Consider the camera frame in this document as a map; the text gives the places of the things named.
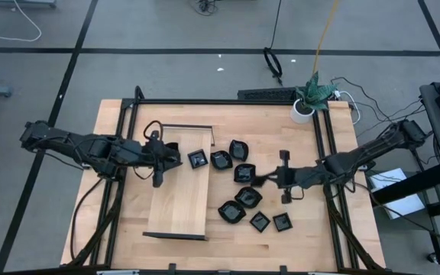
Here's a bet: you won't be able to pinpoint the black coiled floor cable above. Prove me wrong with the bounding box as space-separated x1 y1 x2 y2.
262 0 285 86

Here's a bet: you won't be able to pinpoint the white paper sheet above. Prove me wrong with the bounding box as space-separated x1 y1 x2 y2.
368 167 426 221

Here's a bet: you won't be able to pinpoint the white power cable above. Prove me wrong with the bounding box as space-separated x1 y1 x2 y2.
332 89 361 126

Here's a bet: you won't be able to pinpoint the yellow hanging cable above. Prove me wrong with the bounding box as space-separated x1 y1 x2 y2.
311 0 340 77

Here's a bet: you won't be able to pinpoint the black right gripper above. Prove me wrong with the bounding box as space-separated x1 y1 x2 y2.
251 150 309 204

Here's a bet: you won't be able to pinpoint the wooden riser shelf black legs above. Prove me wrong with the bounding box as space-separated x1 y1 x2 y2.
142 122 216 241

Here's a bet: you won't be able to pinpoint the black ribbed bar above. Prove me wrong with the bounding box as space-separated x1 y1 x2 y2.
237 86 299 102

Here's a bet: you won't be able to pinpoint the white floor cable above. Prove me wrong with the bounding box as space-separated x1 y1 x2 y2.
0 0 44 43

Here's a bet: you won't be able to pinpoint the snake plant in white pot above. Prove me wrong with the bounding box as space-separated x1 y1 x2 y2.
290 70 339 125

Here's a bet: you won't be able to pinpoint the black square mini plate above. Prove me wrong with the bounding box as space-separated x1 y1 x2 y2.
249 210 272 234
272 212 294 233
187 148 209 170

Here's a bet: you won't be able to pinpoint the black aluminium rig frame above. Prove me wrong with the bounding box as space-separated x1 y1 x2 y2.
60 86 388 275

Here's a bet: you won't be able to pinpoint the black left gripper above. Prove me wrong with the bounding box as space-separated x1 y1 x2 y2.
141 137 185 188

